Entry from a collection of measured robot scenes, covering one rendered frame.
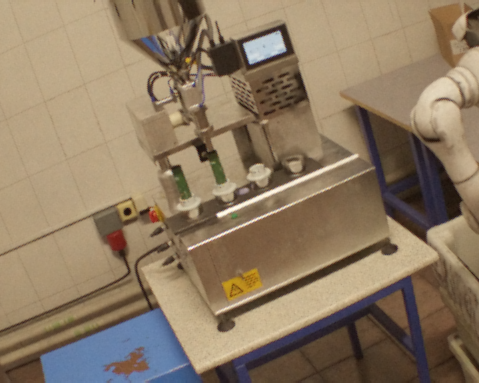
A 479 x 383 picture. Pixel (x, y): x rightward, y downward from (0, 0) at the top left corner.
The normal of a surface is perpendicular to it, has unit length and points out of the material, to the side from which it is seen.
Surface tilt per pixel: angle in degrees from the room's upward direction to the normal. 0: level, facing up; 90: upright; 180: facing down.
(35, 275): 90
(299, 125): 90
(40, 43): 90
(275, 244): 90
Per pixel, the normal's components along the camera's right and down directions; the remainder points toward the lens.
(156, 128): 0.29, 0.30
